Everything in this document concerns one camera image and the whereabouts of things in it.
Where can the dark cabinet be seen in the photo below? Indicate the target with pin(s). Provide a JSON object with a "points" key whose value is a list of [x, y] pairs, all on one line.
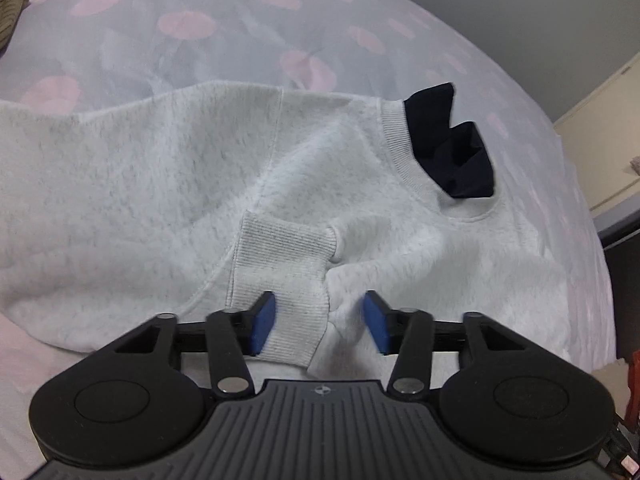
{"points": [[625, 285]]}

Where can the bed with pink-dotted sheet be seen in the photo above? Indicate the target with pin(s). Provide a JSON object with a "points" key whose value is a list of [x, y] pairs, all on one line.
{"points": [[300, 20]]}

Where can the olive striped garment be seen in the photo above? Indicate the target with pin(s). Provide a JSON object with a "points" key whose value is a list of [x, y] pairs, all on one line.
{"points": [[11, 5]]}

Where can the cream wardrobe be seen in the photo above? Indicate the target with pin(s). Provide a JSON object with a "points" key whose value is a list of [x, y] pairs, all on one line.
{"points": [[605, 135]]}

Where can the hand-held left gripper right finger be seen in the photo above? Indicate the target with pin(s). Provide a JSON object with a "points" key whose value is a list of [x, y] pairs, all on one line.
{"points": [[375, 322]]}

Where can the light grey sweatshirt navy collar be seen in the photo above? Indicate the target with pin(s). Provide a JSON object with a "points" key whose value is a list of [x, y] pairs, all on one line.
{"points": [[175, 185]]}

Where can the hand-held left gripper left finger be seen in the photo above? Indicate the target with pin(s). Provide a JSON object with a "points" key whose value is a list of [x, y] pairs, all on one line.
{"points": [[262, 322]]}

